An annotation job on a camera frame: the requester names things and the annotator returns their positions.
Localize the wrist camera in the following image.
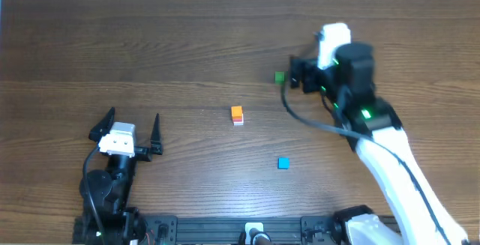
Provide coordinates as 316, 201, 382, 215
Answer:
316, 22, 353, 70
97, 121, 137, 159

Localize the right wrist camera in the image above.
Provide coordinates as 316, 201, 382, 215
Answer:
316, 22, 353, 70

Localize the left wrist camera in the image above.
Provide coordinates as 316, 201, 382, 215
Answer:
97, 121, 137, 159

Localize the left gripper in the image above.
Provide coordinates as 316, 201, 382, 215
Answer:
88, 106, 164, 163

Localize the mounting rail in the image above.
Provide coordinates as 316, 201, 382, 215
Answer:
73, 214, 406, 245

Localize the black cable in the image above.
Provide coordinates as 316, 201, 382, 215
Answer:
82, 145, 110, 245
280, 81, 376, 141

